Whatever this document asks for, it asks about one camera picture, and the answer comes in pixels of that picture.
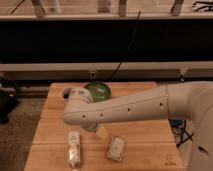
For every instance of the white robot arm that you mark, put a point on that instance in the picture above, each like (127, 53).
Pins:
(188, 101)

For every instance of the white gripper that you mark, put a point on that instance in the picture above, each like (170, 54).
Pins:
(102, 132)

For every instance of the small white packet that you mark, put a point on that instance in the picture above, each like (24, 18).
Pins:
(116, 149)

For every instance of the white mug with coffee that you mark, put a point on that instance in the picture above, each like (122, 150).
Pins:
(66, 92)

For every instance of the wooden table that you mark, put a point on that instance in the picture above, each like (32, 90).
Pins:
(150, 145)

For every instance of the black object at left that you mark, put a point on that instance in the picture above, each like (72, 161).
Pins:
(8, 101)

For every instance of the green ceramic bowl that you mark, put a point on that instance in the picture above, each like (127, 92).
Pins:
(99, 91)

